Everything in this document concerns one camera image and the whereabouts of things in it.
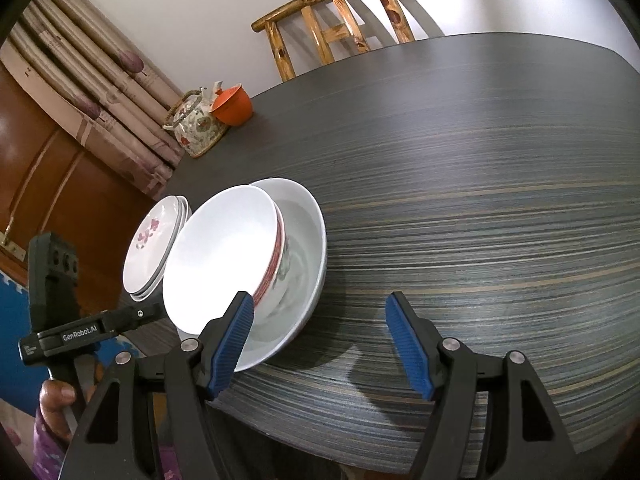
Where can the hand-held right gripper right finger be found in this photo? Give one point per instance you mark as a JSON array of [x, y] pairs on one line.
[[407, 345]]

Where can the person's left forearm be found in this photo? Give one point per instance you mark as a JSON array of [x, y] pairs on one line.
[[50, 457]]

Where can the white plate pink flowers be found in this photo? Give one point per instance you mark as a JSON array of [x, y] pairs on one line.
[[186, 210]]

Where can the small bowl with red pattern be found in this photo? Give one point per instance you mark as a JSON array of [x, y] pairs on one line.
[[220, 260]]

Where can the blue foam mat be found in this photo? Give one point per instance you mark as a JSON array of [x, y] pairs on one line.
[[15, 310]]

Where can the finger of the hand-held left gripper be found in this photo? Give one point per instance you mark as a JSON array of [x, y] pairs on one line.
[[140, 316]]

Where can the beige floral cloth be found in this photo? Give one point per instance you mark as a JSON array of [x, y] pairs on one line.
[[15, 425]]

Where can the orange lidded cup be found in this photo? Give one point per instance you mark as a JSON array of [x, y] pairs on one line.
[[232, 107]]

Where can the floral ceramic teapot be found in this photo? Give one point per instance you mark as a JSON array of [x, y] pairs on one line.
[[200, 125]]

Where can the beige floral curtain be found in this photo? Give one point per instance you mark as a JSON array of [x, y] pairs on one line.
[[90, 90]]

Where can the brass door latch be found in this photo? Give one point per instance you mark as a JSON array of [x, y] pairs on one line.
[[12, 245]]

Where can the brown wooden door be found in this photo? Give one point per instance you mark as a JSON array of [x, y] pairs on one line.
[[75, 195]]

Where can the large white bowl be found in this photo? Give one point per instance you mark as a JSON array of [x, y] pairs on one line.
[[305, 250]]

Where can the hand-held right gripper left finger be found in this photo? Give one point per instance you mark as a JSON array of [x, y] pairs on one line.
[[232, 345]]

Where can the person's left hand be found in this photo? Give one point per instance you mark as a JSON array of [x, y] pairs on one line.
[[55, 402]]

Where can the wooden chair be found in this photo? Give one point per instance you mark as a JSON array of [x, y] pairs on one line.
[[320, 15]]

